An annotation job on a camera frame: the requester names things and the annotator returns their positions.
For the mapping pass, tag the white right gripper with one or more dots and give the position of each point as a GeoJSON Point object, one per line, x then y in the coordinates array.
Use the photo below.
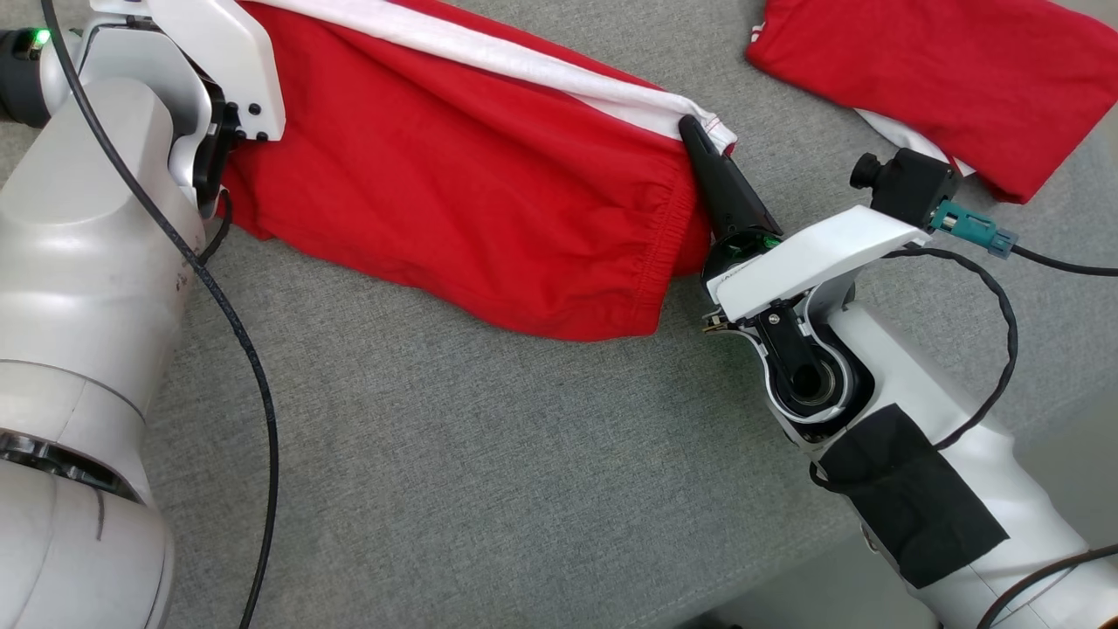
{"type": "Point", "coordinates": [812, 253]}

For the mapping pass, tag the red white basketball jersey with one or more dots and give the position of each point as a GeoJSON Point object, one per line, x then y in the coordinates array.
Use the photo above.
{"type": "Point", "coordinates": [943, 70]}

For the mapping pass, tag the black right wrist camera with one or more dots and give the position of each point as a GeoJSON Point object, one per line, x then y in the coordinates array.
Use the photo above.
{"type": "Point", "coordinates": [913, 188]}

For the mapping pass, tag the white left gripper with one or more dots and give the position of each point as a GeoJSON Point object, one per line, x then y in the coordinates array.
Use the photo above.
{"type": "Point", "coordinates": [218, 44]}

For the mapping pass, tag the black patch on arm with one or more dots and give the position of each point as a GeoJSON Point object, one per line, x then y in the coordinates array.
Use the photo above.
{"type": "Point", "coordinates": [917, 498]}

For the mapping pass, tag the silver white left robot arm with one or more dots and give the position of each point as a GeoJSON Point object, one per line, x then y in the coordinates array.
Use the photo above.
{"type": "Point", "coordinates": [70, 288]}

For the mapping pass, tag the red shorts with white stripes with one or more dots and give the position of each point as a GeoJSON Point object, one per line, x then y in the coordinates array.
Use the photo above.
{"type": "Point", "coordinates": [454, 175]}

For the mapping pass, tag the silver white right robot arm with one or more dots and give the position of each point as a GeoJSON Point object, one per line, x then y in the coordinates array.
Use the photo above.
{"type": "Point", "coordinates": [900, 367]}

